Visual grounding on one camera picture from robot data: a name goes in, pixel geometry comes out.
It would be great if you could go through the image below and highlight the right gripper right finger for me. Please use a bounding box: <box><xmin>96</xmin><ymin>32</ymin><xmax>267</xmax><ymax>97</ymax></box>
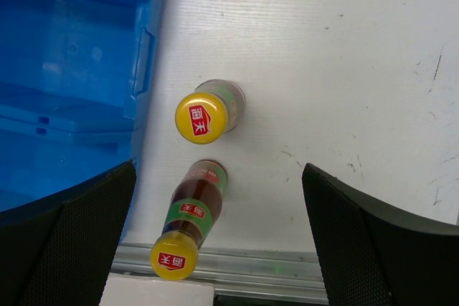
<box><xmin>302</xmin><ymin>163</ymin><xmax>458</xmax><ymax>305</ymax></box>

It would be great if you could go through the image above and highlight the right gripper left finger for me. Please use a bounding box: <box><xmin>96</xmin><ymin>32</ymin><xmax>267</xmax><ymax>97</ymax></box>
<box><xmin>1</xmin><ymin>161</ymin><xmax>136</xmax><ymax>305</ymax></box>

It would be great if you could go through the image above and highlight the front yellow-cap sauce bottle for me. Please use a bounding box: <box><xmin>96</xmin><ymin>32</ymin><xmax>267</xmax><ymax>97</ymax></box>
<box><xmin>150</xmin><ymin>159</ymin><xmax>228</xmax><ymax>281</ymax></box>

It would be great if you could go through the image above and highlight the yellow-cap sauce bottle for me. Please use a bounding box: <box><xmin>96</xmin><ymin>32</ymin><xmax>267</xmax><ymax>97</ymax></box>
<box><xmin>175</xmin><ymin>79</ymin><xmax>246</xmax><ymax>145</ymax></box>
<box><xmin>150</xmin><ymin>159</ymin><xmax>228</xmax><ymax>281</ymax></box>

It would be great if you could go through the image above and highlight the blue three-compartment plastic bin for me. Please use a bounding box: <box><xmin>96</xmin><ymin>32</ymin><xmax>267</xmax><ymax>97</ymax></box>
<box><xmin>0</xmin><ymin>0</ymin><xmax>173</xmax><ymax>214</ymax></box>

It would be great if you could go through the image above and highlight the rear yellow-cap sauce bottle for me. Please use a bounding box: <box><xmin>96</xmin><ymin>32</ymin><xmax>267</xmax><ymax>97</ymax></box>
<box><xmin>175</xmin><ymin>79</ymin><xmax>246</xmax><ymax>145</ymax></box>

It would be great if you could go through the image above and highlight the aluminium frame rail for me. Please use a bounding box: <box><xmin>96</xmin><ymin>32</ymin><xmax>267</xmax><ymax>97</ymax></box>
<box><xmin>107</xmin><ymin>243</ymin><xmax>331</xmax><ymax>302</ymax></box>

